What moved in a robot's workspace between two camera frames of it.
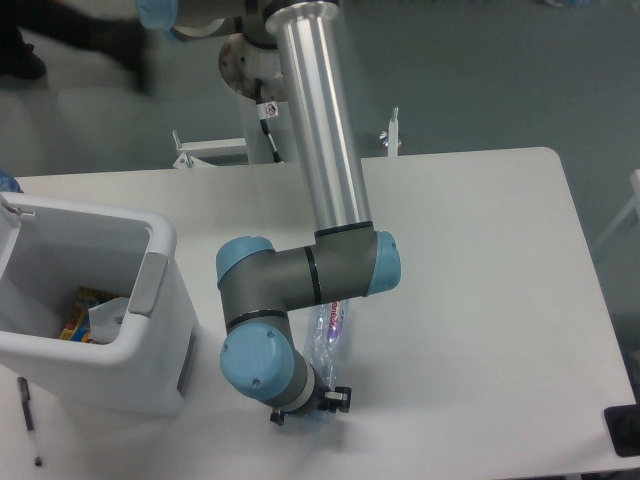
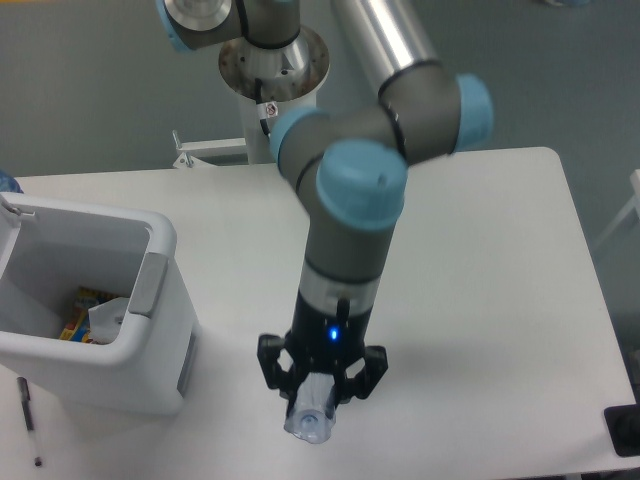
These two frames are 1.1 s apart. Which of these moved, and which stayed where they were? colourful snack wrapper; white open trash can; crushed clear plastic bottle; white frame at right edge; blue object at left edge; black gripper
Moved: black gripper; crushed clear plastic bottle
Stayed: white open trash can; white frame at right edge; blue object at left edge; colourful snack wrapper
